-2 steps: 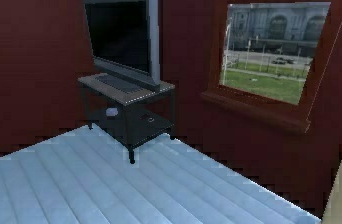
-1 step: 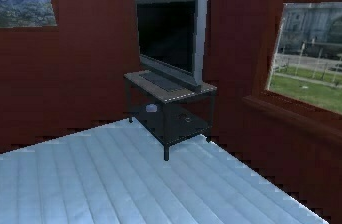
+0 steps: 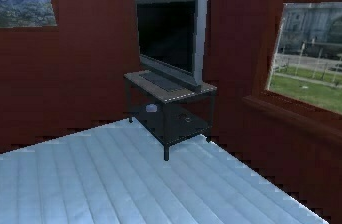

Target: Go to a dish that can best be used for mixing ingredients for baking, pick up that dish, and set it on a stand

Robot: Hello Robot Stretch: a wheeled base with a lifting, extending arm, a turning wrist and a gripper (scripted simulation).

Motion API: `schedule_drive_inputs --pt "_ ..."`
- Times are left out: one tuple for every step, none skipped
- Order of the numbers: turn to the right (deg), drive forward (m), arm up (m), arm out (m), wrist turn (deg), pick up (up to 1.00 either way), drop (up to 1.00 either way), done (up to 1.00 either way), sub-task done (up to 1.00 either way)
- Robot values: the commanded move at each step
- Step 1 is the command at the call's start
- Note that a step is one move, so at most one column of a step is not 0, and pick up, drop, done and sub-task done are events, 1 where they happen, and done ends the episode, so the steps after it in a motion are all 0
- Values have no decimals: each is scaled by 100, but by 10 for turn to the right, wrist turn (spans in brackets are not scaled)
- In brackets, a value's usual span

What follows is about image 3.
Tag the pale blue bowl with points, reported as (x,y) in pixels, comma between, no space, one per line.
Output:
(151,108)

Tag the window with building view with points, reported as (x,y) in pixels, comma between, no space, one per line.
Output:
(319,56)

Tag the grey flat television set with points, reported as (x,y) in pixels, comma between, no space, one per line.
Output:
(165,36)

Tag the black television stand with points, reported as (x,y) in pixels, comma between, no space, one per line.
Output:
(169,96)

